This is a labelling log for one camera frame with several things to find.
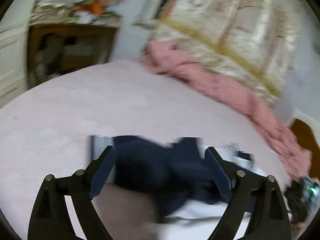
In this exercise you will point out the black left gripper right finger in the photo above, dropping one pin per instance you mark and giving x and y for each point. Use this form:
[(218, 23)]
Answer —
[(246, 191)]

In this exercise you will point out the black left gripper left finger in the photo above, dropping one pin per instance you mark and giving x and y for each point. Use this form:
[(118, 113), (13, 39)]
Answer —
[(50, 218)]

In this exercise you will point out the navy white sailor garment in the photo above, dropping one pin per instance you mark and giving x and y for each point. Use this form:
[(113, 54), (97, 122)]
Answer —
[(144, 181)]

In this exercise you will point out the pink plaid blanket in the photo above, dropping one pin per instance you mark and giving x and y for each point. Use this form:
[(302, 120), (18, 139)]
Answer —
[(164, 58)]

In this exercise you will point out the brown white headboard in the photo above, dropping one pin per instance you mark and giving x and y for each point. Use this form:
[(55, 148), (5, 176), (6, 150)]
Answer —
[(306, 130)]

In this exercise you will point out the pale pink bed sheet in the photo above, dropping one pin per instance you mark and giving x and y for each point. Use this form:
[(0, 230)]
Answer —
[(45, 130)]

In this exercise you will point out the tree pattern curtain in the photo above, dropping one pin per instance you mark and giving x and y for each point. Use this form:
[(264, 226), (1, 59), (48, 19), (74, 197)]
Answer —
[(252, 41)]

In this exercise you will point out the dark wooden desk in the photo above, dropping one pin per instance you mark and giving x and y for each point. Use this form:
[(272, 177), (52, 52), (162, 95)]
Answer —
[(61, 48)]

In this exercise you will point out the white wardrobe door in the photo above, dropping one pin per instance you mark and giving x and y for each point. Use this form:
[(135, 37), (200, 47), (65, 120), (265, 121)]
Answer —
[(14, 39)]

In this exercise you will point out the desk clutter pile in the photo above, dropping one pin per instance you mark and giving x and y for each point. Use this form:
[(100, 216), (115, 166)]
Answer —
[(96, 12)]

